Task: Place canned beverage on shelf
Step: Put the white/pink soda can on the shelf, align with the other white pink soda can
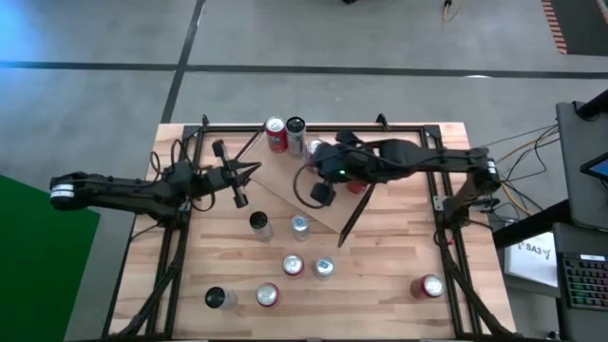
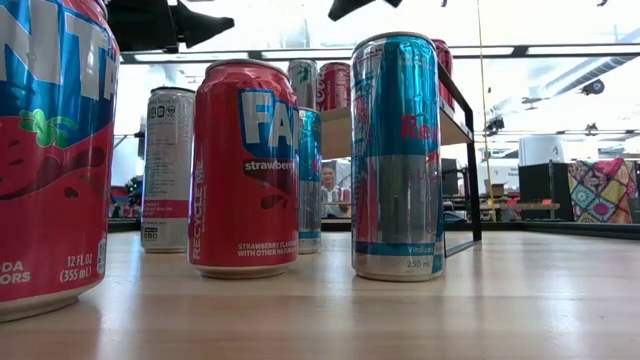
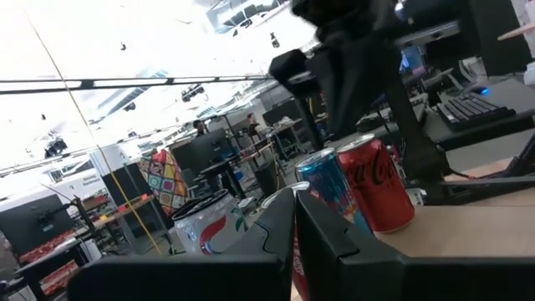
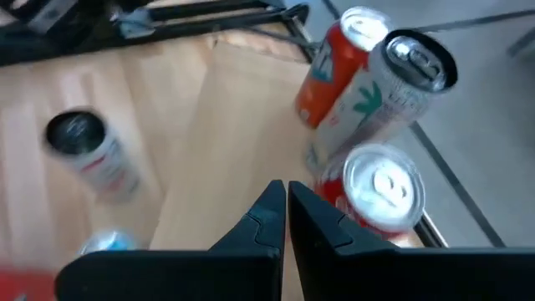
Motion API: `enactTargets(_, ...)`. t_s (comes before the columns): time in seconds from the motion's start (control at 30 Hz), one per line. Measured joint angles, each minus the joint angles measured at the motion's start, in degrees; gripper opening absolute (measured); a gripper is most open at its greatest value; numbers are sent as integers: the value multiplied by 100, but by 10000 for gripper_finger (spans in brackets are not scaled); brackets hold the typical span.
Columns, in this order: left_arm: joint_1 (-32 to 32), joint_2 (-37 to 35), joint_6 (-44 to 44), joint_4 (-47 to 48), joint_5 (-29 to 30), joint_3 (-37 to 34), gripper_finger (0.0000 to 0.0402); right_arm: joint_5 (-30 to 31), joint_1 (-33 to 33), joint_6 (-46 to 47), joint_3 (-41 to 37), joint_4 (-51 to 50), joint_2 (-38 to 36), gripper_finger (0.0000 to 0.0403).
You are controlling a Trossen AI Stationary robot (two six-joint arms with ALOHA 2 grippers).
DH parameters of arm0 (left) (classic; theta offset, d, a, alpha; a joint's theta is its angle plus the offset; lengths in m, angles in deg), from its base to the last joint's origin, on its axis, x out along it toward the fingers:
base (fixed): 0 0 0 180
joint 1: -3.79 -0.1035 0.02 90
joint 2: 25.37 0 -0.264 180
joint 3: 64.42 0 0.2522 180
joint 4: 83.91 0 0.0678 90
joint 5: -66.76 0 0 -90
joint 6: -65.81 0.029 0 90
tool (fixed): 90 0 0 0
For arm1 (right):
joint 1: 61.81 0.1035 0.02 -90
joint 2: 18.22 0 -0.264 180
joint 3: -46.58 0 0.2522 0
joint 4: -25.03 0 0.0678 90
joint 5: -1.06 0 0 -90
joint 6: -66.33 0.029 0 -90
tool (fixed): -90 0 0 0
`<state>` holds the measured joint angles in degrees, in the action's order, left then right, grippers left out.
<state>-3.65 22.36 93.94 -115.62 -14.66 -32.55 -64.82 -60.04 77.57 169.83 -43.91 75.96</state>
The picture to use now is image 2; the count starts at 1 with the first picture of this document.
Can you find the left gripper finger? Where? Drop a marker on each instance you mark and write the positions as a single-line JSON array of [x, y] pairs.
[[200, 25]]

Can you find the red Coca-Cola can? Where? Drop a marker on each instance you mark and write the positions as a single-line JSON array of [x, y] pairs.
[[334, 85], [444, 60]]

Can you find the white Celsius palm can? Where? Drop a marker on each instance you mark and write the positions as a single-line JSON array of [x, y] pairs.
[[303, 82]]

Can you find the white Celsius peach can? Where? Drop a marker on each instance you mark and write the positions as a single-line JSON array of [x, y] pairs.
[[167, 170]]

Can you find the blue silver Red Bull can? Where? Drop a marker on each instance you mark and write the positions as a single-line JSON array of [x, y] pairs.
[[311, 175], [395, 175]]

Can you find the red Fanta strawberry can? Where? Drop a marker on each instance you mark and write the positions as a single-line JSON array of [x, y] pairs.
[[50, 175], [235, 200]]

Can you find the long ceiling light bar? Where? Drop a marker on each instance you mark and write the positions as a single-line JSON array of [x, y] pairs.
[[500, 51]]

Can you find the black monitor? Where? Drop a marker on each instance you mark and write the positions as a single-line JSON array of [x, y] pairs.
[[450, 177]]

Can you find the person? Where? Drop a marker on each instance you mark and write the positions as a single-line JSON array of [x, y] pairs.
[[332, 192]]

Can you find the white cabinet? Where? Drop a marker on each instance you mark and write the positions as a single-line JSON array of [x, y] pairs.
[[542, 150]]

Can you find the wooden workbench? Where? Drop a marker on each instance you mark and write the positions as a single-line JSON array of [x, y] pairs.
[[520, 206]]

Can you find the black partition panel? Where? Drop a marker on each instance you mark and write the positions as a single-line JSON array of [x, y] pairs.
[[542, 192]]

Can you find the colourful patchwork quilt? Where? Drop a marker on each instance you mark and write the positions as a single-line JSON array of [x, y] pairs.
[[602, 192]]

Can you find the wooden shelf with black frame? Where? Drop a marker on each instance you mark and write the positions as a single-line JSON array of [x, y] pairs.
[[335, 132]]

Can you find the black ceiling camera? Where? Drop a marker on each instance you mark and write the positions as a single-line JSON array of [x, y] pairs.
[[593, 87]]

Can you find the black aluminium rig frame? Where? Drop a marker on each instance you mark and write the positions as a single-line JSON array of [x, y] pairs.
[[550, 230]]

